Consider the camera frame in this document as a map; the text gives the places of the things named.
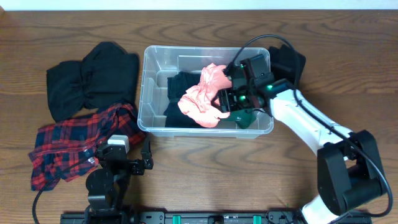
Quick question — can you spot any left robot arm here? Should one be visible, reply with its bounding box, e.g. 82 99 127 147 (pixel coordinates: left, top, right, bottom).
85 135 154 223

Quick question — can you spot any clear plastic storage bin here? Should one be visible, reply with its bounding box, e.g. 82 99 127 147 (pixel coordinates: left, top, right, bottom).
137 45 274 139

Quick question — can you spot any salmon pink garment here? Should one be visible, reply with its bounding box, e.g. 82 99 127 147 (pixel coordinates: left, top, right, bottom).
177 63 232 128

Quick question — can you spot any black cloth with strap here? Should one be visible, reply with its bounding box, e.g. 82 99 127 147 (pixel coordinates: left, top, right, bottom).
268 44 307 88

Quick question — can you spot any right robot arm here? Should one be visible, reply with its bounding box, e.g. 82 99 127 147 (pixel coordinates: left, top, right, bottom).
218 54 391 223

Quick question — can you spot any dark green folded cloth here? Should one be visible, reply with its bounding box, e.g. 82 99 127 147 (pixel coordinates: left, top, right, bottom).
221 109 257 129

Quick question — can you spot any black mounting rail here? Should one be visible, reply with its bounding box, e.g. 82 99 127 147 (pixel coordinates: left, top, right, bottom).
60 210 373 224

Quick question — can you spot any red navy plaid shirt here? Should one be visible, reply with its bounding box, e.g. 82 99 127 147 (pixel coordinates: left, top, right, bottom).
29 103 145 191

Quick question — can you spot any large black folded garment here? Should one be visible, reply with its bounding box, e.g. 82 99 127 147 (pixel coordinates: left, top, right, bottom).
46 42 140 122

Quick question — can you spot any black cloth with band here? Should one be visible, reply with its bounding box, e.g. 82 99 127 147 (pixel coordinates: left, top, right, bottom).
164 72 202 128

